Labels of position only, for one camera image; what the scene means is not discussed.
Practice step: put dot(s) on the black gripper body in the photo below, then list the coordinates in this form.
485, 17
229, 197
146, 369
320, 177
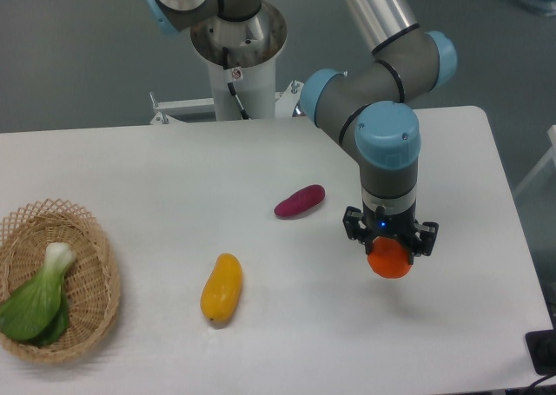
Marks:
400, 225

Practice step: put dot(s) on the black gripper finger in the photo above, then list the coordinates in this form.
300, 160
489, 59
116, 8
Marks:
422, 240
356, 227

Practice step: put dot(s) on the orange fruit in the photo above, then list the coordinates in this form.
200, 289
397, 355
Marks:
389, 259

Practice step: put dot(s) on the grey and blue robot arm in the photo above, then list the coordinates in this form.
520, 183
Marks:
366, 114

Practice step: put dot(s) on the purple sweet potato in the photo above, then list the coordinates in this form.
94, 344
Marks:
300, 202

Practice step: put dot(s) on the yellow mango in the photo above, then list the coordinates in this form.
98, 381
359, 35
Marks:
222, 290

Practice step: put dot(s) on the black device at table edge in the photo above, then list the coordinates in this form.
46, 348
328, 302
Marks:
541, 347

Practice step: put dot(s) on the woven bamboo basket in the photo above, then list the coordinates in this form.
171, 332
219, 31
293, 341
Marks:
92, 283

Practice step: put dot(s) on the green bok choy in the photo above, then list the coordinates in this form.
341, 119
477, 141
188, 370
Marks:
37, 312

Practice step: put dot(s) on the white frame at right edge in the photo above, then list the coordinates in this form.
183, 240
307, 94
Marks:
540, 172

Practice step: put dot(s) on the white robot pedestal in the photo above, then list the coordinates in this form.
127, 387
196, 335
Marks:
241, 63

